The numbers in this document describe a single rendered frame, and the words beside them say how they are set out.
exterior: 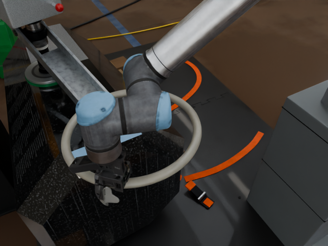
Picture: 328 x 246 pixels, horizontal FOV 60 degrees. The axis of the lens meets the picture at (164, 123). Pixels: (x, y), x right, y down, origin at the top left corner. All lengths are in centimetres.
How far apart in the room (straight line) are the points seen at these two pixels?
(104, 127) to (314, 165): 96
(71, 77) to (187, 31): 68
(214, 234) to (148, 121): 121
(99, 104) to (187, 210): 128
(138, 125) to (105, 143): 9
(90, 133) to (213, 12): 39
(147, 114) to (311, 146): 84
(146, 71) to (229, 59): 242
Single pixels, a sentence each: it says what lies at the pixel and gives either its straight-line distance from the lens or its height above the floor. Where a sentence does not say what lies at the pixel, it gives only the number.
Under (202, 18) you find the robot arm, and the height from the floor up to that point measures 132.
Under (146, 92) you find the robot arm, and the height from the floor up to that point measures 119.
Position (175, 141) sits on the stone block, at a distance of 134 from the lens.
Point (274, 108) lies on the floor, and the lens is 259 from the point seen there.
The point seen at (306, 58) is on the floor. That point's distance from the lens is 339.
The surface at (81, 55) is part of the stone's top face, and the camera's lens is 162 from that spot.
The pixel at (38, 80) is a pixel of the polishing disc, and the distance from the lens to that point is 145.
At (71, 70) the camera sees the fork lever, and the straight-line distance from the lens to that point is 129.
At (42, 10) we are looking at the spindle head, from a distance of 129.
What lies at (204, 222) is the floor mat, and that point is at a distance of 179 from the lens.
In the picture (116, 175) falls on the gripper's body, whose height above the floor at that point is 97.
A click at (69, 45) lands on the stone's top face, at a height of 80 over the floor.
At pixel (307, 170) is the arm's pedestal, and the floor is 60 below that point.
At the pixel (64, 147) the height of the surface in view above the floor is 90.
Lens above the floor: 161
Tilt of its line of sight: 45 degrees down
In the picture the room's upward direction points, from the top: straight up
